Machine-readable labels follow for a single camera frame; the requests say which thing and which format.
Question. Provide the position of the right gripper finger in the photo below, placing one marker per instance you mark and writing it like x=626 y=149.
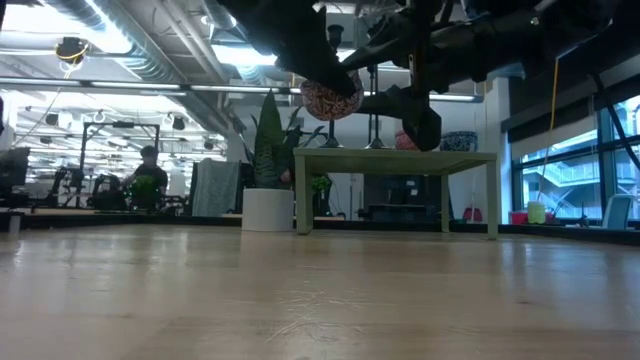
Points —
x=390 y=47
x=415 y=120

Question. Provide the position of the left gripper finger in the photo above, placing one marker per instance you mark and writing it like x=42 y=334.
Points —
x=310 y=55

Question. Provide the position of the pink mosaic candle holder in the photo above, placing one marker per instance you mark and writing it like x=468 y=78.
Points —
x=402 y=141

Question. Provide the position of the black metal candlestick holder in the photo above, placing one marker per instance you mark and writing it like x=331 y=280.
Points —
x=331 y=142
x=377 y=144

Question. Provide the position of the dark blue mosaic candle holder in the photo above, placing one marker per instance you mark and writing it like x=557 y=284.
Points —
x=460 y=142

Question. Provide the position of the purple mosaic candle holder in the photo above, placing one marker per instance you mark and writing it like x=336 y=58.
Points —
x=330 y=105

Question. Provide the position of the background black robot arm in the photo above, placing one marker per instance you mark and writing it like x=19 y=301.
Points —
x=105 y=192

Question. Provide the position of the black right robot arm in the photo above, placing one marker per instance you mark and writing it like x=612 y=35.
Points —
x=575 y=30

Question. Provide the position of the green perforated metal shelf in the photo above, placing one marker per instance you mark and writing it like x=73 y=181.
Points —
x=390 y=161

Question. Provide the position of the small red floor object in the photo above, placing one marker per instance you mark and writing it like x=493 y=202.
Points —
x=472 y=215

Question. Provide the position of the red container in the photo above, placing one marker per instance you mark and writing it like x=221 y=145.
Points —
x=517 y=218

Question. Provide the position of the yellow-green container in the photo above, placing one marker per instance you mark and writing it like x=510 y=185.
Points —
x=536 y=212

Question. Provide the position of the snake plant in white pot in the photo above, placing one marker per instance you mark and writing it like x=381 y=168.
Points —
x=267 y=210

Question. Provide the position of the grey draped cloth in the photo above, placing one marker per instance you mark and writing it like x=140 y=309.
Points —
x=215 y=187

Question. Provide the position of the person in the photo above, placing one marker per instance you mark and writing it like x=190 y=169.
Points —
x=152 y=172

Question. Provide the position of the black ceiling-hung device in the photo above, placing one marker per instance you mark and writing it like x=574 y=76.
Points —
x=71 y=50

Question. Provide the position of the white chair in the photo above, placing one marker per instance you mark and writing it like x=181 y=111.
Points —
x=617 y=212

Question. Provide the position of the black monitor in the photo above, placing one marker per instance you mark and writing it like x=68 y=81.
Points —
x=12 y=170

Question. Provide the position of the black camera rig frame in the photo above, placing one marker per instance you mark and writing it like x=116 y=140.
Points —
x=122 y=124

